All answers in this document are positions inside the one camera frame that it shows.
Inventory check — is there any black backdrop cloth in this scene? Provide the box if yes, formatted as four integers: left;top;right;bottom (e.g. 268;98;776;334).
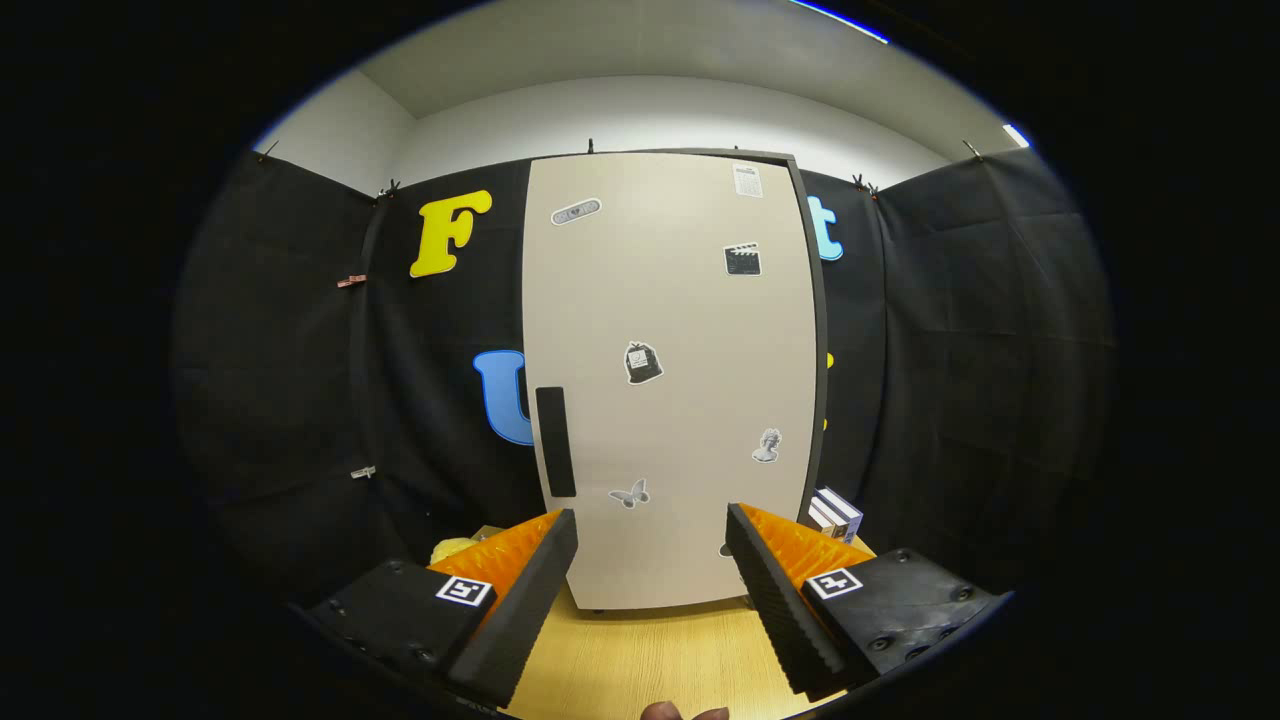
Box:
170;145;1119;601

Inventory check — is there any black door handle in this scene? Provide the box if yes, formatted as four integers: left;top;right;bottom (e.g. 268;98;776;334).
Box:
535;386;578;499

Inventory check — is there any long ceiling light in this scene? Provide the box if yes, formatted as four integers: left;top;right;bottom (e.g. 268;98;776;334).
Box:
785;0;891;46

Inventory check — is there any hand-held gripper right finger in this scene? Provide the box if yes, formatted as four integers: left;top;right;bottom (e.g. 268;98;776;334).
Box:
725;502;1001;701

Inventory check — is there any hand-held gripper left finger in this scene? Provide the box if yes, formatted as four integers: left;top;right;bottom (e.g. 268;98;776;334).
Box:
308;508;579;709

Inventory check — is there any dark grey shoe cabinet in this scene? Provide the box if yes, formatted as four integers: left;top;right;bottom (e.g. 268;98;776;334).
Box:
600;147;831;613

